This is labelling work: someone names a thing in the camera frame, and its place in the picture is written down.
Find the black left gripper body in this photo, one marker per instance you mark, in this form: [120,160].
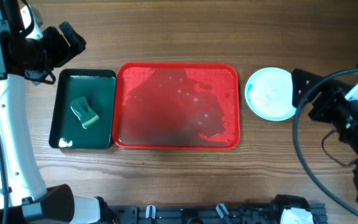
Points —
[53,50]

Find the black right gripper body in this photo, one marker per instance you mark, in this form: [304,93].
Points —
[353,114]

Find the green yellow sponge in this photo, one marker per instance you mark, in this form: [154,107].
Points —
[82,110]

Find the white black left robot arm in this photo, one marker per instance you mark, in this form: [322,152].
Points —
[24,196]

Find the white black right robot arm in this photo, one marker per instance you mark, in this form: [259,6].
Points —
[349,77]

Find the dark green tray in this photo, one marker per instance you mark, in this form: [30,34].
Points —
[99,87]

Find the red plastic tray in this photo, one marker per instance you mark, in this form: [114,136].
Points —
[171,105]

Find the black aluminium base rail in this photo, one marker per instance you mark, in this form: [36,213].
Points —
[246,213]

